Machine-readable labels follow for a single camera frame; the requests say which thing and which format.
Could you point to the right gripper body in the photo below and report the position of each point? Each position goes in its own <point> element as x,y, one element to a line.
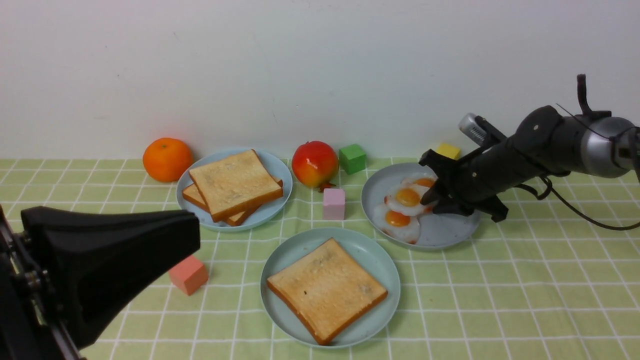
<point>473,182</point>

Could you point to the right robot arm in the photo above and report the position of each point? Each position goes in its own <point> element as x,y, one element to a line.
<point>545,144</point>

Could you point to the orange fruit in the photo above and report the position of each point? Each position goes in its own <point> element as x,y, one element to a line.
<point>166,159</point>

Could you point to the light green center plate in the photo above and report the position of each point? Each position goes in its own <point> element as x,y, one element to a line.
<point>367,252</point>

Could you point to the red yellow apple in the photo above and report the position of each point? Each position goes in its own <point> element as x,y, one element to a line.
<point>315,164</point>

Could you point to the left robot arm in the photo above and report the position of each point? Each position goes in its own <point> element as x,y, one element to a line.
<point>66,276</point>

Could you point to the fried egg front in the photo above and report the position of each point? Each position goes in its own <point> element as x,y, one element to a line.
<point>396,225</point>

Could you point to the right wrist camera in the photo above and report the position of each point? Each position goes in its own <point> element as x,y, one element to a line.
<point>480,131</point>

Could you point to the fried egg back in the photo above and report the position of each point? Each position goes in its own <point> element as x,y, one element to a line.
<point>420,179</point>

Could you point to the grey egg plate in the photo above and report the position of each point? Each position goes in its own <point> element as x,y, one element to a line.
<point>437,231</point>

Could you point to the green cube block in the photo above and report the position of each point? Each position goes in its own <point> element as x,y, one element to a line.
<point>352,158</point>

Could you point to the fried egg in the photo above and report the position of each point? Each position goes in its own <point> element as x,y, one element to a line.
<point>420,179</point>
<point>405,199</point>
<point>396,225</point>

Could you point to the light blue bread plate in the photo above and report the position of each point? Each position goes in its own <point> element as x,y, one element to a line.
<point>274,165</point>

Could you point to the green checkered tablecloth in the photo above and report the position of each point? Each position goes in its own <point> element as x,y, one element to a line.
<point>541,285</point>

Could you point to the toast slice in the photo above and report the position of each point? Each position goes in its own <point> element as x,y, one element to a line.
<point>327,290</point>
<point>234,184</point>
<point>188,198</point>

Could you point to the pink lilac cube block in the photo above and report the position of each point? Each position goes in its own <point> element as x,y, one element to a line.
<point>334,204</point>

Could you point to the salmon cube block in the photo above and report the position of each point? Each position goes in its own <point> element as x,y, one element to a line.
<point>189,275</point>

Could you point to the yellow cube block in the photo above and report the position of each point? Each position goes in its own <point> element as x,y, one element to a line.
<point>449,151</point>

